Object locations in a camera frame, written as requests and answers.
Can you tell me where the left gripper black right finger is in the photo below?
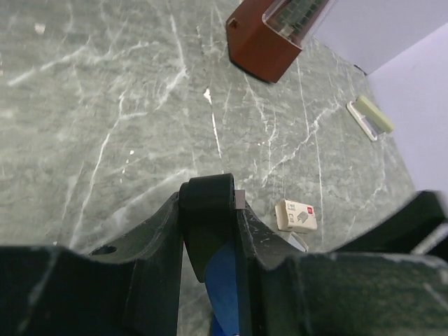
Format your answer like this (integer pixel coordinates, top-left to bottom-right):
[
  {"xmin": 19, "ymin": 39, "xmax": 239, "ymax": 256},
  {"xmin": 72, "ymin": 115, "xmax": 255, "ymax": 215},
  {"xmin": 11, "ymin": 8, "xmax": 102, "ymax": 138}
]
[{"xmin": 235, "ymin": 208, "xmax": 447, "ymax": 335}]

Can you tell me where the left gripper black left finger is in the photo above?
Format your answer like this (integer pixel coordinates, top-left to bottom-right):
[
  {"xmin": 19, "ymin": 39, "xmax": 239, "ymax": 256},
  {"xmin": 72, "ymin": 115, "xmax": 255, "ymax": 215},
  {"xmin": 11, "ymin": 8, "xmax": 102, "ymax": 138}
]
[{"xmin": 1, "ymin": 194, "xmax": 183, "ymax": 335}]

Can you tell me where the white staple box tray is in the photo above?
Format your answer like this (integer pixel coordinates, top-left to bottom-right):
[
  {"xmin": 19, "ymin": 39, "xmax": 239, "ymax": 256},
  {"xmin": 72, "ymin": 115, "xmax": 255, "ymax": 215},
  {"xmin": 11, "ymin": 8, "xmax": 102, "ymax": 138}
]
[{"xmin": 288, "ymin": 232, "xmax": 309, "ymax": 253}]

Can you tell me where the white staple box sleeve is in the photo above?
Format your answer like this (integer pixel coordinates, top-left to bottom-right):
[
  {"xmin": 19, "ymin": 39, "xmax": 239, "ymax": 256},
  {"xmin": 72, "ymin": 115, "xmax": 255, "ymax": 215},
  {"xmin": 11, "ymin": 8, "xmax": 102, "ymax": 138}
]
[{"xmin": 274, "ymin": 199, "xmax": 318, "ymax": 234}]

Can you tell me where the blue metal stapler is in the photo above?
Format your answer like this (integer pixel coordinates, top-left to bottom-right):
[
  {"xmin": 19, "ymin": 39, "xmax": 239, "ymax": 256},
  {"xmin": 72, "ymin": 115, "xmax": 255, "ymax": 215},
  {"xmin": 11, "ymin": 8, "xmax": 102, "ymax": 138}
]
[{"xmin": 178, "ymin": 174, "xmax": 241, "ymax": 335}]

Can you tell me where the grey staple strip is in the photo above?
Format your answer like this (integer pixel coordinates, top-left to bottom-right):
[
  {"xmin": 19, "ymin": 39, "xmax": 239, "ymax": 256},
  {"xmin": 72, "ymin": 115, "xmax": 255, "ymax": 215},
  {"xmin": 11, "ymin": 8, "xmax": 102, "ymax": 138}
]
[{"xmin": 234, "ymin": 190, "xmax": 246, "ymax": 210}]

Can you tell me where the small beige white stapler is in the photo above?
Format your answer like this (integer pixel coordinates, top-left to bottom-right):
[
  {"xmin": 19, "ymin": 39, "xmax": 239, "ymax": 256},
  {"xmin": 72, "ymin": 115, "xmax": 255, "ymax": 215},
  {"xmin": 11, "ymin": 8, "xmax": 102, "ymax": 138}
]
[{"xmin": 346, "ymin": 95, "xmax": 395, "ymax": 141}]

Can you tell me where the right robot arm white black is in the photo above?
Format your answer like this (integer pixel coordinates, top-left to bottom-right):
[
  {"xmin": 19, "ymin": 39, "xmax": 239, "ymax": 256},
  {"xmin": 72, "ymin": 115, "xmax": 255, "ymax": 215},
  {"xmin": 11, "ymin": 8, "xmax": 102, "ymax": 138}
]
[{"xmin": 334, "ymin": 190, "xmax": 447, "ymax": 254}]

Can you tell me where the brown wooden metronome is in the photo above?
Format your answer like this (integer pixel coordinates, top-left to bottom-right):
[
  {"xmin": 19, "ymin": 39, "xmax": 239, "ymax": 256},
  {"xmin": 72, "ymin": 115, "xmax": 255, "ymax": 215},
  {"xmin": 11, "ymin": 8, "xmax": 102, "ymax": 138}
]
[{"xmin": 226, "ymin": 0, "xmax": 335, "ymax": 83}]

